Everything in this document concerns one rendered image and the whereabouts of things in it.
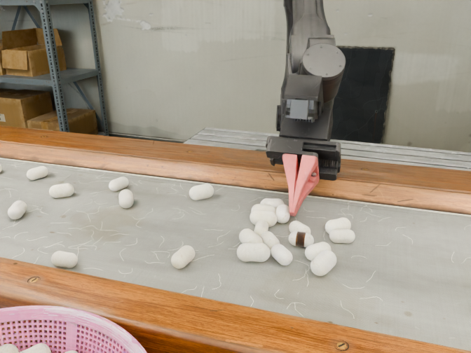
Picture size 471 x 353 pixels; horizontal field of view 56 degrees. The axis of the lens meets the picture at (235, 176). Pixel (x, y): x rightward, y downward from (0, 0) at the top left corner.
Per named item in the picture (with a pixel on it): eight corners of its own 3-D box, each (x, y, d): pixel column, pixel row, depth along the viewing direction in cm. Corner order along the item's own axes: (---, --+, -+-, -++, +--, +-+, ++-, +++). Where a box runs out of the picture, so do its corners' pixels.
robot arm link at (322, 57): (362, 77, 57) (353, 8, 62) (294, 77, 57) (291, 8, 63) (345, 125, 67) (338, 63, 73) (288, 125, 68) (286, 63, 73)
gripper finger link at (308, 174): (308, 206, 56) (319, 143, 60) (253, 199, 58) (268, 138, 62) (311, 226, 62) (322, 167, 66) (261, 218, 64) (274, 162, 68)
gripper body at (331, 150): (338, 153, 59) (346, 108, 62) (263, 146, 62) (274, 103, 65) (339, 176, 64) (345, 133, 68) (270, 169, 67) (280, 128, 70)
